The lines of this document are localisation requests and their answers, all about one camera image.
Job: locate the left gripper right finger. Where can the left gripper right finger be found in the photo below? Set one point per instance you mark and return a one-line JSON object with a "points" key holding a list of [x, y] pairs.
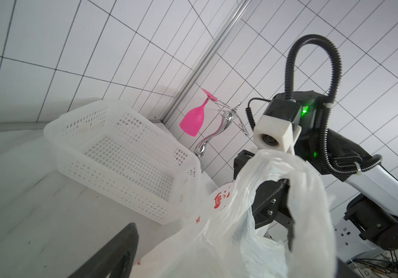
{"points": [[343, 271]]}

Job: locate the white bag with red print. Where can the white bag with red print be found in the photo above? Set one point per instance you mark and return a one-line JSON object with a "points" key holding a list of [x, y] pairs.
{"points": [[219, 240]]}

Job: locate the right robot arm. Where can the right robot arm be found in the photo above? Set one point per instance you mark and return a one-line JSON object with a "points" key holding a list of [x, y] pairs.
{"points": [[375, 211]]}

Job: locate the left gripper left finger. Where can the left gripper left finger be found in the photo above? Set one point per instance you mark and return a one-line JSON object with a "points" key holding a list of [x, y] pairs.
{"points": [[115, 259]]}

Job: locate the white perforated plastic basket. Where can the white perforated plastic basket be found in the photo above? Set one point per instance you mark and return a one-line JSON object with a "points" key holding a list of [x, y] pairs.
{"points": [[112, 149]]}

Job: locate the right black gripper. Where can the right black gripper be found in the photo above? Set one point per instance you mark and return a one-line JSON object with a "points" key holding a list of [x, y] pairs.
{"points": [[270, 202]]}

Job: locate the pink plastic wine glass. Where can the pink plastic wine glass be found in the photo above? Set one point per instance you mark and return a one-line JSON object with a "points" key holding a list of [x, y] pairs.
{"points": [[194, 119]]}

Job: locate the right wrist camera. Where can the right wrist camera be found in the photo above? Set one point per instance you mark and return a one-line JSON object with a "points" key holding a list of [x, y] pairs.
{"points": [[278, 128]]}

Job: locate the silver metal glass rack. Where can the silver metal glass rack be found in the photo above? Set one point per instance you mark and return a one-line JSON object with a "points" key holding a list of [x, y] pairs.
{"points": [[228, 115]]}

